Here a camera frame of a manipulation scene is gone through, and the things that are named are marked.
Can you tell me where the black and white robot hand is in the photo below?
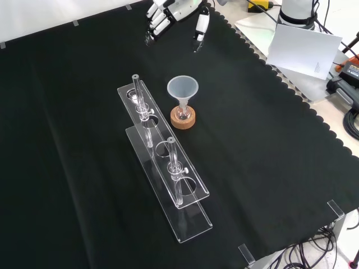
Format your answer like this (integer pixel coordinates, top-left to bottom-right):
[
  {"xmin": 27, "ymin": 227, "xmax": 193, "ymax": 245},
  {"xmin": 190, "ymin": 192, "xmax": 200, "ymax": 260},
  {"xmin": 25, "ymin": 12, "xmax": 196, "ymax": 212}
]
[{"xmin": 144, "ymin": 0, "xmax": 211, "ymax": 53}]

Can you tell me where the translucent plastic weighing funnel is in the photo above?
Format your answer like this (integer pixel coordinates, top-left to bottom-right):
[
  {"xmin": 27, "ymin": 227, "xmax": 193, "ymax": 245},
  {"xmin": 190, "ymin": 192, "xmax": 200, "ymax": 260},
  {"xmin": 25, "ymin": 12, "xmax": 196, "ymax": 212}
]
[{"xmin": 167, "ymin": 75, "xmax": 199, "ymax": 112}]

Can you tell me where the clear acrylic funnel stand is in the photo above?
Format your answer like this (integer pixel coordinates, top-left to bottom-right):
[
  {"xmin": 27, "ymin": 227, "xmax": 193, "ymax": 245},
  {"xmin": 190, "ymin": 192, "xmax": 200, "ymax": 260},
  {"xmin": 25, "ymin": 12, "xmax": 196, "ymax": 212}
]
[{"xmin": 117, "ymin": 73, "xmax": 213, "ymax": 244}]

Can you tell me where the yellow stop button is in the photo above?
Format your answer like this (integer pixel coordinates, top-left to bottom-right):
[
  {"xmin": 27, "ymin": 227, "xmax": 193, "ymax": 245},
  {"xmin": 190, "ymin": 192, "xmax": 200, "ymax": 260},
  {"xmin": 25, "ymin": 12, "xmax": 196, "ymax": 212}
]
[{"xmin": 246, "ymin": 0, "xmax": 275, "ymax": 13}]

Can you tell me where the small round-bottom glass flask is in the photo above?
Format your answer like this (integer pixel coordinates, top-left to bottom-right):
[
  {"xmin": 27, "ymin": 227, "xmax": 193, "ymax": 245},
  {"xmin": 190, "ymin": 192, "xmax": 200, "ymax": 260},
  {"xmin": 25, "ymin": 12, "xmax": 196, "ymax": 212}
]
[{"xmin": 175, "ymin": 102, "xmax": 192, "ymax": 122}]

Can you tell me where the black cloth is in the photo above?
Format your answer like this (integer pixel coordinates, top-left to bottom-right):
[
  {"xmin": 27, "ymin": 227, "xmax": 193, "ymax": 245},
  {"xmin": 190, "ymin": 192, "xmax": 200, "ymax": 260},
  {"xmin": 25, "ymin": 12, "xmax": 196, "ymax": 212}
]
[{"xmin": 0, "ymin": 0, "xmax": 359, "ymax": 269}]

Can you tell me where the black and orange device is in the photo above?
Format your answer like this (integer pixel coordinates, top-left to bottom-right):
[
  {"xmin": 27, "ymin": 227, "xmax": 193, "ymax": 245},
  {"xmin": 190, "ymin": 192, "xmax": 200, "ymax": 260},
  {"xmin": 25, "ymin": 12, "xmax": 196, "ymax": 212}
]
[{"xmin": 326, "ymin": 54, "xmax": 359, "ymax": 110}]

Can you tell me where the clear acrylic cloth clip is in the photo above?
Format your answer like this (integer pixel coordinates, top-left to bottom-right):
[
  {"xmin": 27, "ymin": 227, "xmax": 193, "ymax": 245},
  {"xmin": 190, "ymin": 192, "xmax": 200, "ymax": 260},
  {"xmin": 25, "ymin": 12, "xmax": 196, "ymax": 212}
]
[
  {"xmin": 326, "ymin": 199, "xmax": 346, "ymax": 219},
  {"xmin": 237, "ymin": 243, "xmax": 256, "ymax": 266}
]

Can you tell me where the grey metal base plate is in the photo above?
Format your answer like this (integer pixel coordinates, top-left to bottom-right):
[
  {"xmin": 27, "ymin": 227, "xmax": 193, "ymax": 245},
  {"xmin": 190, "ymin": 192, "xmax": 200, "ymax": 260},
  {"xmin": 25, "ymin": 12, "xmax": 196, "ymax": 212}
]
[{"xmin": 233, "ymin": 11, "xmax": 336, "ymax": 103}]

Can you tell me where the thin black cable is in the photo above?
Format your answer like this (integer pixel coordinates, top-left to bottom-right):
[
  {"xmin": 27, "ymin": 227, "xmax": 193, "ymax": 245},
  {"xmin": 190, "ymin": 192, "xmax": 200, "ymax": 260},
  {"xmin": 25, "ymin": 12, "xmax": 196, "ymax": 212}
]
[{"xmin": 248, "ymin": 0, "xmax": 282, "ymax": 22}]

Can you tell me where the cork ring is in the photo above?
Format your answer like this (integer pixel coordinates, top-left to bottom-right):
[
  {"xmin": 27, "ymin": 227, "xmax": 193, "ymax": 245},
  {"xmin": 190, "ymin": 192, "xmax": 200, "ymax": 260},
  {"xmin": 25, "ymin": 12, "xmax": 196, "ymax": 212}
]
[{"xmin": 170, "ymin": 105, "xmax": 197, "ymax": 130}]

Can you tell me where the coiled black cable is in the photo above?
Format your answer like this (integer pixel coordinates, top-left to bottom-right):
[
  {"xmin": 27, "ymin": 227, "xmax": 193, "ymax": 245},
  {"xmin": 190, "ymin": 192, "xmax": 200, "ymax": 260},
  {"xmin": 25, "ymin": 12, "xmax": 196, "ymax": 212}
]
[{"xmin": 343, "ymin": 108, "xmax": 359, "ymax": 147}]

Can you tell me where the black cable bundle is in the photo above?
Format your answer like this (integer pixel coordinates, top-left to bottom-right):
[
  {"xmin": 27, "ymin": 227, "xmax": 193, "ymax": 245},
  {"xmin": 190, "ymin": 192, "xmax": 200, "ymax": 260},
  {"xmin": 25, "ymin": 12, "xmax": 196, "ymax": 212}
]
[{"xmin": 276, "ymin": 225, "xmax": 359, "ymax": 269}]

